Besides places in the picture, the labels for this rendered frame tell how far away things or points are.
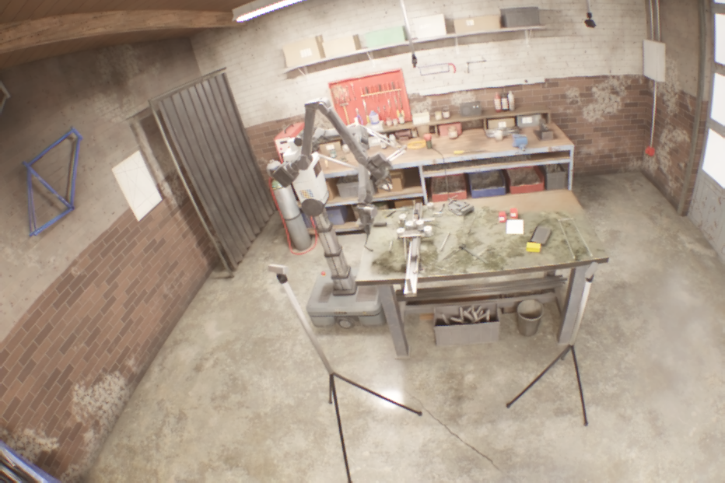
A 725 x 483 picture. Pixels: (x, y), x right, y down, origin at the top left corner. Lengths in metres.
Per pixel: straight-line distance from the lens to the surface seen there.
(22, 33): 2.48
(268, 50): 4.40
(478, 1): 4.01
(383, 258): 2.18
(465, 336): 2.66
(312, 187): 2.35
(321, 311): 2.91
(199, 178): 3.89
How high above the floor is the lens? 2.22
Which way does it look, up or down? 30 degrees down
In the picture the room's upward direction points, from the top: 15 degrees counter-clockwise
